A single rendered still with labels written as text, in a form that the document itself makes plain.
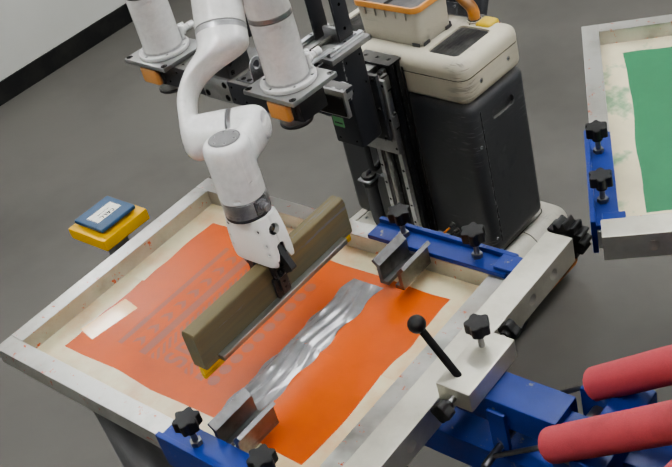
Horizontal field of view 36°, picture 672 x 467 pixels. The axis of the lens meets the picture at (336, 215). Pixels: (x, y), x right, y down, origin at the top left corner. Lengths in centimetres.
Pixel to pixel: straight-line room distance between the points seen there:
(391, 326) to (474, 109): 102
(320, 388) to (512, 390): 35
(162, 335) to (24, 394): 167
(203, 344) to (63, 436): 175
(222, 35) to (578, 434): 81
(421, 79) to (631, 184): 87
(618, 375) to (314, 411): 51
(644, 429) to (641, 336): 181
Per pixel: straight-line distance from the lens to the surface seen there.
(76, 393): 185
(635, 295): 321
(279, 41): 213
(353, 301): 184
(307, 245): 174
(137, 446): 206
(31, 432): 341
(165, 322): 196
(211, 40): 165
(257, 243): 163
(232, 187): 157
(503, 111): 278
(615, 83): 233
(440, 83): 267
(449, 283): 184
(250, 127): 159
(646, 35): 249
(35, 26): 565
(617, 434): 130
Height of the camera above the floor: 212
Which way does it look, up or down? 34 degrees down
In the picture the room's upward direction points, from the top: 16 degrees counter-clockwise
